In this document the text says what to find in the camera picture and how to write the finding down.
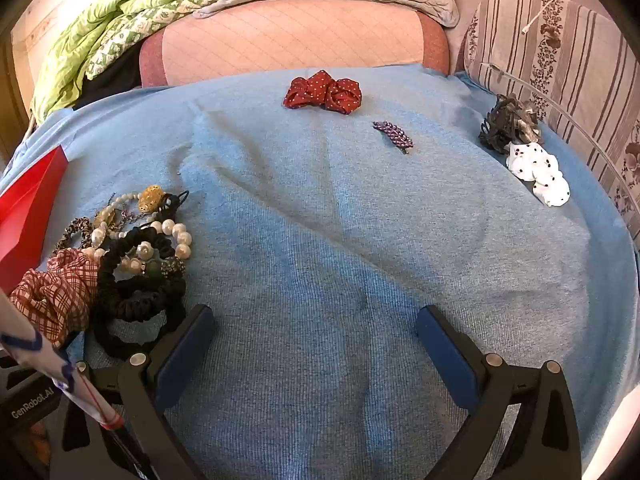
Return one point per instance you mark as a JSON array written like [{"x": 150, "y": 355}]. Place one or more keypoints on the red plaid scrunchie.
[{"x": 50, "y": 295}]

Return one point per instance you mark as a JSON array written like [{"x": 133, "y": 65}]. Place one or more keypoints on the red polka dot scrunchie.
[{"x": 320, "y": 92}]

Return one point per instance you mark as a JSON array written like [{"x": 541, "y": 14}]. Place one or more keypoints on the leopard print scrunchie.
[{"x": 75, "y": 227}]

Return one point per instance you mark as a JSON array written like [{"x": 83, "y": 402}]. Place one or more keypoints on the wooden cabinet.
[{"x": 15, "y": 100}]

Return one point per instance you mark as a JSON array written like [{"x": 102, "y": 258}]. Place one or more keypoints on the green quilt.
[{"x": 100, "y": 20}]

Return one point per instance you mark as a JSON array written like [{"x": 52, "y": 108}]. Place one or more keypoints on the red box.
[{"x": 20, "y": 220}]

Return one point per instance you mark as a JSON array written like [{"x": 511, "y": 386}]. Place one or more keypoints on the dark claw hair clip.
[{"x": 500, "y": 130}]

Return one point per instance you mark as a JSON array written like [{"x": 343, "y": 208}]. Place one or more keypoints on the blue blanket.
[{"x": 325, "y": 235}]

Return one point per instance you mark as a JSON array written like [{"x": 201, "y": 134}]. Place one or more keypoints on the white blue patterned stick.
[{"x": 30, "y": 345}]

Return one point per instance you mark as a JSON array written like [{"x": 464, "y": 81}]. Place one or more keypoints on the striped floral pillow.
[{"x": 575, "y": 60}]

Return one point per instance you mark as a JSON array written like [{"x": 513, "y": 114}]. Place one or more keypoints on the purple rhinestone hair clip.
[{"x": 392, "y": 135}]

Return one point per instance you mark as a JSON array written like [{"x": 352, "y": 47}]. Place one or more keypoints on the white polka dot scrunchie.
[{"x": 535, "y": 170}]

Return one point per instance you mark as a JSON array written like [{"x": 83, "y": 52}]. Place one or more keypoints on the pink cushion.
[{"x": 300, "y": 45}]

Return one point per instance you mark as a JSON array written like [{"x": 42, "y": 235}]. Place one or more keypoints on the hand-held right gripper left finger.
[{"x": 185, "y": 355}]

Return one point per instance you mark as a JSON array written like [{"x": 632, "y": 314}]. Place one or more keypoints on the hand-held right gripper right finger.
[{"x": 445, "y": 355}]

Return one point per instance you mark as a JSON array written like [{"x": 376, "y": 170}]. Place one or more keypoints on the dark cloth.
[{"x": 115, "y": 80}]

